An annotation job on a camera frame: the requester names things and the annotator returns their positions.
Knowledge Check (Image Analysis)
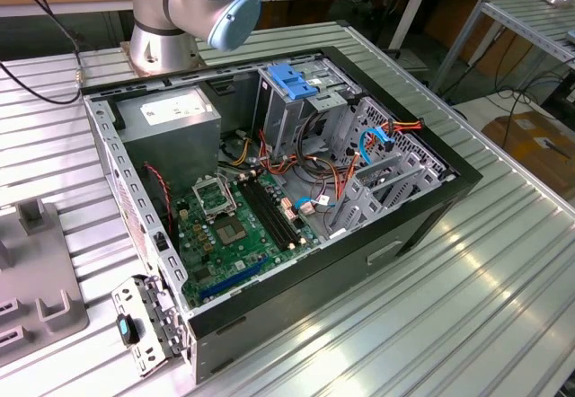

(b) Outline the orange red power wire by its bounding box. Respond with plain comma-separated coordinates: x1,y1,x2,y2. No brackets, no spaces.
386,117,426,137

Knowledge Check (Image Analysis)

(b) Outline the grey metal disk bay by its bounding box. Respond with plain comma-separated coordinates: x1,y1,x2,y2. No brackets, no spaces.
325,95,455,241

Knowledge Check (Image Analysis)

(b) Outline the black RAM slot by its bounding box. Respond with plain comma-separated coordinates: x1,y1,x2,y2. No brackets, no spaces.
249,177,298,246
243,179,292,250
255,175,304,242
236,181,285,253

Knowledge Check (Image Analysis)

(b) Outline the grey optical drive cage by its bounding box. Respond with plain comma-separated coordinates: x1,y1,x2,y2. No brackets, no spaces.
251,57,360,160

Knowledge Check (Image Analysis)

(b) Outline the CPU socket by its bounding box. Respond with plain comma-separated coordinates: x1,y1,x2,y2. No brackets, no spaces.
212,216,249,249

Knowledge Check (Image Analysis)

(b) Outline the metal socket cover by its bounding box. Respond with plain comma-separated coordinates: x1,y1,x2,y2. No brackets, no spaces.
191,174,238,218

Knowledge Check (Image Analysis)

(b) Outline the green motherboard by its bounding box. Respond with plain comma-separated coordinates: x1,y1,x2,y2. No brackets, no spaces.
172,167,323,308

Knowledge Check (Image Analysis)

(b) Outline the blue plastic bay latch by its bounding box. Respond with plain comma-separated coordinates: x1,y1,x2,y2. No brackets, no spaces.
267,63,319,101

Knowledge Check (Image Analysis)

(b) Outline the blue expansion slot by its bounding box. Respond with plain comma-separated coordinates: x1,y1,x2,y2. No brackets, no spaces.
199,255,270,302

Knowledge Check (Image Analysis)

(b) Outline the grey power supply unit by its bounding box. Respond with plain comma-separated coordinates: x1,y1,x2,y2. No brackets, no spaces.
114,85,224,196

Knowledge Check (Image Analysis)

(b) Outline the black open PC case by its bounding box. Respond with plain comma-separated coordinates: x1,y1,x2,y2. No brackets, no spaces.
79,45,484,385

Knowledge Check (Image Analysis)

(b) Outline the black case fan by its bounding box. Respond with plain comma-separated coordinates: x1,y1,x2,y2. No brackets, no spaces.
141,163,175,239

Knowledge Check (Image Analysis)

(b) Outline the black tripod stand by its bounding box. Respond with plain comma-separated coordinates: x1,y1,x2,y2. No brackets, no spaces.
375,0,417,57

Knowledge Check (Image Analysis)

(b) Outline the black blue slot latch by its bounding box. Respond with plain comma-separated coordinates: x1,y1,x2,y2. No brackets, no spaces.
115,313,140,347

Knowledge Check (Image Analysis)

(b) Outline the flat cardboard box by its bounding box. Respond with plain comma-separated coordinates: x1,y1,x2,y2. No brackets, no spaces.
482,109,575,178

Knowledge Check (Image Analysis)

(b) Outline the grey parts rack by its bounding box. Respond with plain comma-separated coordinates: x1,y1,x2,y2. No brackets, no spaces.
0,197,90,366

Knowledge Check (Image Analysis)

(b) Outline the orange red wire bundle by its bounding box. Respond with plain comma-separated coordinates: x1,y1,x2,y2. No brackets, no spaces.
258,129,360,200

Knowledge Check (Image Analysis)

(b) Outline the light blue data wire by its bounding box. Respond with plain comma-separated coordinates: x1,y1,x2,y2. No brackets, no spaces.
294,195,338,212

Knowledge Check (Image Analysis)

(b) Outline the yellow black wire bundle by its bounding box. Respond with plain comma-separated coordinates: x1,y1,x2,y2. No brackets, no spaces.
219,135,253,167

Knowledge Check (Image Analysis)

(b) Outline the red black fan wire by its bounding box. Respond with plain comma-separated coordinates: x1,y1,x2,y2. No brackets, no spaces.
143,161,175,236

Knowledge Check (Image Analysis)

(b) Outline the metal slot bracket plate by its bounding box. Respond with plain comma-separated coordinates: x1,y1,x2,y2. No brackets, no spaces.
111,273,190,378

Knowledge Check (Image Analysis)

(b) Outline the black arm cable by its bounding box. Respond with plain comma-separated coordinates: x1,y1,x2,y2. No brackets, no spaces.
0,0,86,106

